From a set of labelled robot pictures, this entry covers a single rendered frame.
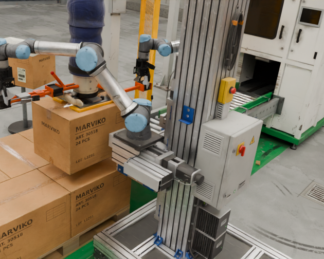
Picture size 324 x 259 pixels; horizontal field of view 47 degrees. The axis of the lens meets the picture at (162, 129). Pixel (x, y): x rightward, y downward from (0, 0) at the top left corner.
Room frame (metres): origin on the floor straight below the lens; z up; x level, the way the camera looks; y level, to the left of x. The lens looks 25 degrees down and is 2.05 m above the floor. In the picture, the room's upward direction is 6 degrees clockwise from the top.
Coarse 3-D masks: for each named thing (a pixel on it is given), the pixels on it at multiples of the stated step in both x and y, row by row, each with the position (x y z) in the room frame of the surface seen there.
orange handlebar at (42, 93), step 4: (68, 84) 2.32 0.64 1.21; (72, 84) 2.34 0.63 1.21; (64, 88) 2.25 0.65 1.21; (68, 88) 2.27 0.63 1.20; (72, 88) 2.29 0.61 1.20; (128, 88) 2.37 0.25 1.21; (132, 88) 2.39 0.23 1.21; (136, 88) 2.42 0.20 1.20; (28, 92) 2.10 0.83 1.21; (32, 92) 2.11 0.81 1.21; (36, 92) 2.11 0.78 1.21; (40, 92) 2.11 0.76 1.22; (44, 92) 2.13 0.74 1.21; (48, 92) 2.15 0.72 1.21; (40, 96) 2.11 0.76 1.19; (44, 96) 2.13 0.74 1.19; (12, 100) 1.97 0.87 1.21; (16, 100) 1.99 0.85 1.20; (20, 100) 2.00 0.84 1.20
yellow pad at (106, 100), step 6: (102, 96) 2.41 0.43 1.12; (84, 102) 2.29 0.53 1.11; (90, 102) 2.33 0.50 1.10; (96, 102) 2.35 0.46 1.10; (102, 102) 2.37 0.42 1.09; (108, 102) 2.39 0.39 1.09; (72, 108) 2.23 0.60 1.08; (78, 108) 2.22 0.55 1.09; (84, 108) 2.23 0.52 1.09; (90, 108) 2.27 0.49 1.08
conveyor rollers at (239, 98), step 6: (234, 96) 4.39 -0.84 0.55; (240, 96) 4.43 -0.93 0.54; (246, 96) 4.47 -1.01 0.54; (234, 102) 4.17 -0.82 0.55; (240, 102) 4.22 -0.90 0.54; (246, 102) 4.26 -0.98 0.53; (264, 102) 4.31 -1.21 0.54; (252, 108) 4.03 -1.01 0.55; (150, 120) 3.41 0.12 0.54; (156, 120) 3.39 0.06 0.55; (150, 126) 3.29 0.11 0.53; (156, 126) 3.26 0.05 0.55; (156, 132) 3.13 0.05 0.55
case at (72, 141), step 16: (32, 112) 2.30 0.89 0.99; (48, 112) 2.19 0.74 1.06; (64, 112) 2.18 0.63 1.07; (96, 112) 2.25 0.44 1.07; (112, 112) 2.37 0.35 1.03; (48, 128) 2.20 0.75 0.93; (64, 128) 2.10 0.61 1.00; (80, 128) 2.14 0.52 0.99; (96, 128) 2.25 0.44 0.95; (112, 128) 2.37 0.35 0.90; (48, 144) 2.20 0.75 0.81; (64, 144) 2.10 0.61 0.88; (80, 144) 2.14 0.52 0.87; (96, 144) 2.25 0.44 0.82; (48, 160) 2.21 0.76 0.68; (64, 160) 2.10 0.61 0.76; (80, 160) 2.14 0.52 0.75; (96, 160) 2.26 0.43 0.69
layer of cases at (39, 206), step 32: (32, 128) 2.94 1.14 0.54; (0, 160) 2.36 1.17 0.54; (32, 160) 2.41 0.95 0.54; (0, 192) 1.98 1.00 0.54; (32, 192) 2.02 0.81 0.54; (64, 192) 2.05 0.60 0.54; (96, 192) 2.24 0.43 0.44; (128, 192) 2.51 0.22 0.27; (0, 224) 1.68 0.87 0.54; (32, 224) 1.83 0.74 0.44; (64, 224) 2.02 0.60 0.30; (0, 256) 1.65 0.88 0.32; (32, 256) 1.82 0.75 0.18
